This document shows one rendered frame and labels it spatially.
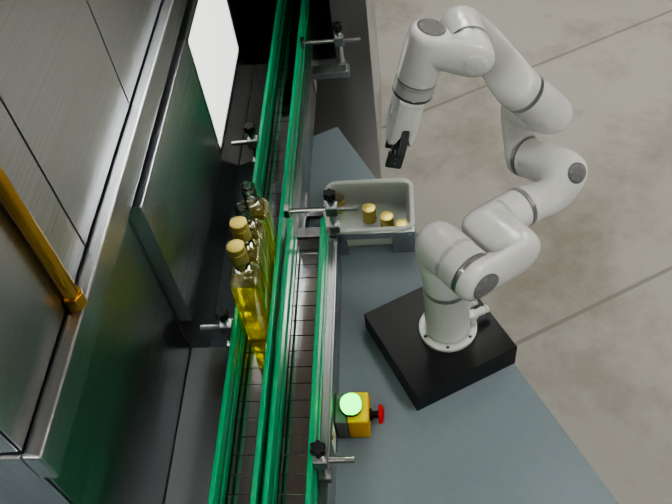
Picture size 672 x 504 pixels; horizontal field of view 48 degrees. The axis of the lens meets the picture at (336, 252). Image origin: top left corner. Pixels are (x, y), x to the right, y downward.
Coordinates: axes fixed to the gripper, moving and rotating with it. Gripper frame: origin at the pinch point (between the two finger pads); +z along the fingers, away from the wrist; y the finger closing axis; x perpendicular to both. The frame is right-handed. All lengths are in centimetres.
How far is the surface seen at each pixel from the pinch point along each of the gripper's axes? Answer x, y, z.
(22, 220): -52, 51, -28
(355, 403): -1, 38, 34
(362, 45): 0, -90, 40
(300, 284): -13.8, 9.6, 34.8
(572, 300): 86, -45, 99
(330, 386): -6.4, 35.2, 33.2
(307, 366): -11.1, 30.6, 34.2
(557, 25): 104, -206, 94
